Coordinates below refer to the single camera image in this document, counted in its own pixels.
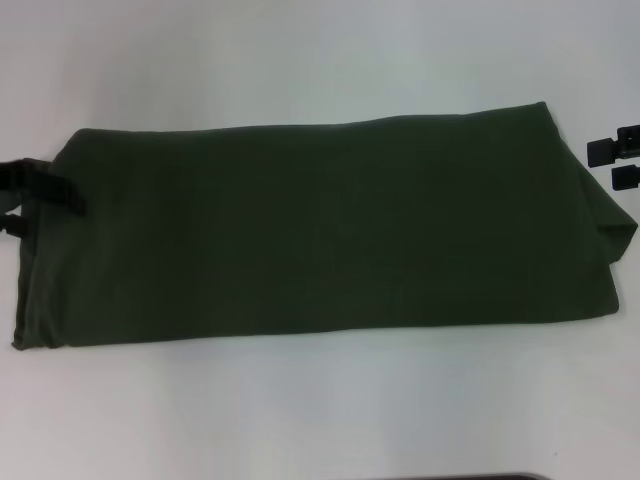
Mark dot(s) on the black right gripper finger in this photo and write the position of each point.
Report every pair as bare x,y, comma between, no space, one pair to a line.
625,176
607,152

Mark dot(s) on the dark green printed t-shirt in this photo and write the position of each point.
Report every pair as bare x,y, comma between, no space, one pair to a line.
325,225

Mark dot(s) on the dark rounded panel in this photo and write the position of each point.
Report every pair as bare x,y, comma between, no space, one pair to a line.
500,476

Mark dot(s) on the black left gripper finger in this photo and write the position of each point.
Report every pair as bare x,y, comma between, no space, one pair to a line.
12,224
50,182

